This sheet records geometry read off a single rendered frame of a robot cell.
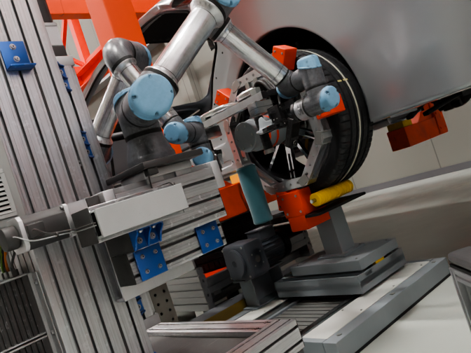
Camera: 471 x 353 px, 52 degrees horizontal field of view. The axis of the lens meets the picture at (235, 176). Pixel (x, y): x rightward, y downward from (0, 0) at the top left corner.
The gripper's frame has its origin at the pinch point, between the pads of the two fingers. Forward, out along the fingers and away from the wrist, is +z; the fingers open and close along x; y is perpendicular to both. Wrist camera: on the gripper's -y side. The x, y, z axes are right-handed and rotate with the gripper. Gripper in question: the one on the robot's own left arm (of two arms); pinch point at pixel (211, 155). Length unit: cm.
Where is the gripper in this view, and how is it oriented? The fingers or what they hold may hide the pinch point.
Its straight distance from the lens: 210.3
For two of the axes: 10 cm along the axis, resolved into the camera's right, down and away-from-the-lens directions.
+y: 3.2, 9.5, -0.1
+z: 0.7, -0.1, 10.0
